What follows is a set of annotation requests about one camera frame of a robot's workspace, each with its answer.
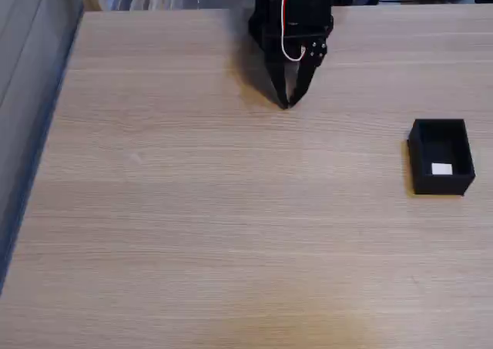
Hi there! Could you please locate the black open box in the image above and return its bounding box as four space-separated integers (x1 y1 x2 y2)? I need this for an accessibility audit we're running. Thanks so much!
407 118 477 196

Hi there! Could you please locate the white and red cable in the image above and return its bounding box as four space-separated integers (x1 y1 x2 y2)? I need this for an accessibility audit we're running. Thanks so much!
280 0 311 62

